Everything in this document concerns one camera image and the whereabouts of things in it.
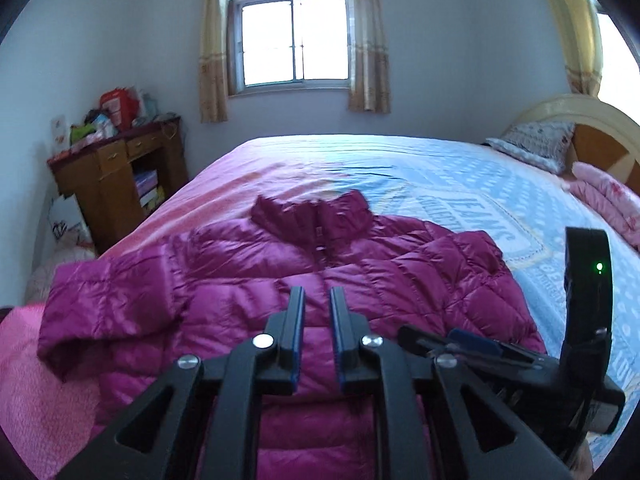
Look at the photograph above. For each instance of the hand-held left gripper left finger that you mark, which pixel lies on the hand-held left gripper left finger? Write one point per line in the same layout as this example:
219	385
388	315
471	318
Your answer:
300	340

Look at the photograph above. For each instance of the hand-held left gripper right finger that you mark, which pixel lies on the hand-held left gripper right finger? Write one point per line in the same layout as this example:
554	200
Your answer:
336	340

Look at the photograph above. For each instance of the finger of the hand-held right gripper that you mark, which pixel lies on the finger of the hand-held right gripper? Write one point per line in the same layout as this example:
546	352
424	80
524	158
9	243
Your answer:
415	338
472	342

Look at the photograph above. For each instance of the magenta puffer jacket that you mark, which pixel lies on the magenta puffer jacket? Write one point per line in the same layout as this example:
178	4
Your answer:
225	260

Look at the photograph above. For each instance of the bed with pink-blue sheet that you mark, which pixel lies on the bed with pink-blue sheet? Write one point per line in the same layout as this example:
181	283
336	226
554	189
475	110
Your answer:
450	185

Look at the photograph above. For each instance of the pink floral folded quilt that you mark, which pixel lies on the pink floral folded quilt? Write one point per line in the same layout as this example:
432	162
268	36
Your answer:
605	195

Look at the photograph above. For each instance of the grey patterned pillow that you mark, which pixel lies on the grey patterned pillow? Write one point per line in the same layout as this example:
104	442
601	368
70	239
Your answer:
537	142

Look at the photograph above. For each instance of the stack of boxes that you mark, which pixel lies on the stack of boxes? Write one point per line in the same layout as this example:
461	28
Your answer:
149	187

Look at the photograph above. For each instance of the cream and wood bed headboard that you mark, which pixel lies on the cream and wood bed headboard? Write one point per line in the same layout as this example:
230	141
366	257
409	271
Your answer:
595	145

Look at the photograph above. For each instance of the wooden desk with drawers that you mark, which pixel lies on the wooden desk with drawers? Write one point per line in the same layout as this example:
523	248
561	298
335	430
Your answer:
112	170

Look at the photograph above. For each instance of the pale pink bundle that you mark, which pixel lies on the pale pink bundle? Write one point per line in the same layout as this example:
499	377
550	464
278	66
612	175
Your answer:
55	270

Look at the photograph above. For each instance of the white paper bag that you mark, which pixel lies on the white paper bag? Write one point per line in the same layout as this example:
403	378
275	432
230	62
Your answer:
67	220

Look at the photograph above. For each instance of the white plastic bag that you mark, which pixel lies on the white plastic bag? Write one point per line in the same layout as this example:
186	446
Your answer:
141	102

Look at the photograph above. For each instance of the beige patterned curtain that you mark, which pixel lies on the beige patterned curtain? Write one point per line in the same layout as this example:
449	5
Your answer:
215	45
369	45

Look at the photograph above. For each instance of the green packet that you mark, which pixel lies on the green packet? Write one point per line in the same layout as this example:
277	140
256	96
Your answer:
81	133

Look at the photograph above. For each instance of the sliding glass window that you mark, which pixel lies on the sliding glass window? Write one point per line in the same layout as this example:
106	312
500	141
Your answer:
290	25

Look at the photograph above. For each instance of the white card with red print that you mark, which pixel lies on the white card with red print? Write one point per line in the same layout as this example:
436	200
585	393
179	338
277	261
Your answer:
60	135

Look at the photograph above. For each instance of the bright window opening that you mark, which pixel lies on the bright window opening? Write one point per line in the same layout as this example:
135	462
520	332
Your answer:
617	60

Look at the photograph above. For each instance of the yellow curtain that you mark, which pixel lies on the yellow curtain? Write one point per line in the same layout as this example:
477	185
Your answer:
575	25

